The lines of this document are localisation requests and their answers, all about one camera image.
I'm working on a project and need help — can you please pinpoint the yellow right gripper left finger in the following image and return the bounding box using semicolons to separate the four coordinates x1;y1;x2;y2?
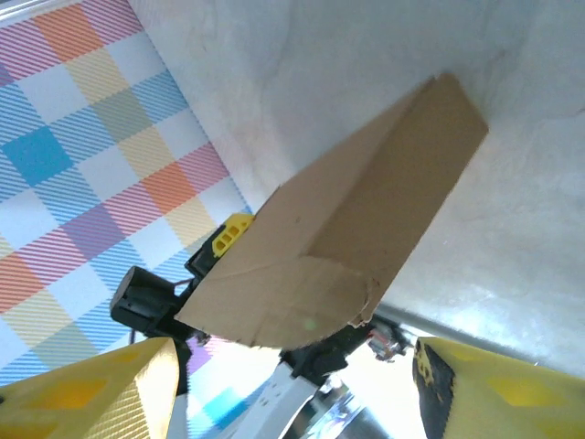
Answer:
0;337;180;439

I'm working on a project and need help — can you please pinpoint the brown cardboard box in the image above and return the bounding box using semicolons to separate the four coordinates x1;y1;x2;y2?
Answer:
173;72;490;351

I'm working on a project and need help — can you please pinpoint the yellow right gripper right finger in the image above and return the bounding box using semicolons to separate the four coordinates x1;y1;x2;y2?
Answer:
412;337;585;439

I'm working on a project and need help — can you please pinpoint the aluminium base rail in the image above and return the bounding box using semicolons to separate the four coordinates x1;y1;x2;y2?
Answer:
377;304;585;371

